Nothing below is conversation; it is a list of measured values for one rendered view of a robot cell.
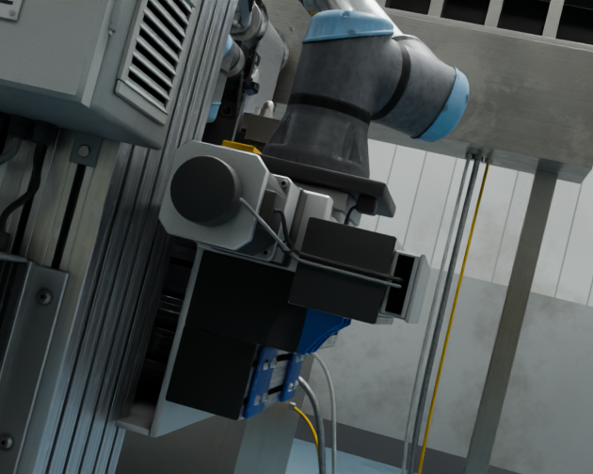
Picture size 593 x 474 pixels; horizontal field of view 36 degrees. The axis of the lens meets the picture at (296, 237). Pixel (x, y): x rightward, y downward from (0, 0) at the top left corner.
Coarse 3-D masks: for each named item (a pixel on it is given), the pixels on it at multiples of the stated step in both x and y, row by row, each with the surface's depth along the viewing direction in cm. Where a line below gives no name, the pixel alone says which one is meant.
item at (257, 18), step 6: (252, 12) 217; (258, 12) 217; (258, 18) 217; (252, 24) 217; (258, 24) 216; (252, 30) 216; (258, 30) 217; (234, 36) 217; (240, 36) 217; (246, 36) 217; (252, 36) 217; (252, 48) 223; (252, 54) 226
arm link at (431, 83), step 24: (312, 0) 156; (336, 0) 149; (360, 0) 146; (408, 48) 127; (432, 72) 128; (456, 72) 131; (408, 96) 125; (432, 96) 127; (456, 96) 130; (384, 120) 129; (408, 120) 129; (432, 120) 130; (456, 120) 131
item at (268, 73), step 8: (256, 48) 218; (256, 56) 218; (264, 56) 225; (264, 64) 227; (272, 64) 233; (264, 72) 228; (272, 72) 235; (264, 80) 230; (272, 80) 236; (264, 88) 232; (272, 88) 238; (248, 96) 220; (256, 96) 226; (264, 96) 233; (272, 96) 240; (248, 104) 221; (256, 104) 228; (240, 112) 217; (248, 112) 223
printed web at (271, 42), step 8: (272, 32) 227; (264, 40) 222; (272, 40) 228; (280, 40) 238; (264, 48) 223; (272, 48) 230; (280, 48) 237; (272, 56) 231; (280, 56) 239; (280, 64) 241
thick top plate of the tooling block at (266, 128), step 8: (248, 120) 211; (256, 120) 211; (264, 120) 211; (272, 120) 210; (248, 128) 211; (256, 128) 211; (264, 128) 210; (272, 128) 210; (248, 136) 211; (256, 136) 211; (264, 136) 210; (256, 144) 216; (264, 144) 212
